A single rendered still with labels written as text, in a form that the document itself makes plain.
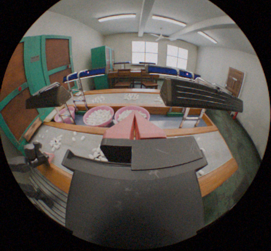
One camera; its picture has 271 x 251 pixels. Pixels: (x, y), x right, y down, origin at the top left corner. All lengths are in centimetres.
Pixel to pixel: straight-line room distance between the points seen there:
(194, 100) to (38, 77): 128
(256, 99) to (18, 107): 539
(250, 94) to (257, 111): 69
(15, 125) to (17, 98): 24
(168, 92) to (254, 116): 423
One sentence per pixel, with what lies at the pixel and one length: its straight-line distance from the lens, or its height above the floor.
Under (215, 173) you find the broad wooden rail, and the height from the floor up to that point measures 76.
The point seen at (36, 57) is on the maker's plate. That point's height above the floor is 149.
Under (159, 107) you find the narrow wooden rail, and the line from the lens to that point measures 77.
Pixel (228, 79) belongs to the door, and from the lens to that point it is 483.
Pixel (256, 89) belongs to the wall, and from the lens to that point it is 439.
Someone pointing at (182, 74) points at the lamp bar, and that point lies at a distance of 86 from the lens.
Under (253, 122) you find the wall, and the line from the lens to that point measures 435.
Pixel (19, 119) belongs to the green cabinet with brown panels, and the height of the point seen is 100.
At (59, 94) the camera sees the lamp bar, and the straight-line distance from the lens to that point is 34.
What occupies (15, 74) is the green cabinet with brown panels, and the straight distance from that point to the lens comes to 112.
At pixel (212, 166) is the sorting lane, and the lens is 62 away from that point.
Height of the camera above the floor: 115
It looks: 37 degrees down
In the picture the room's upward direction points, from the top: straight up
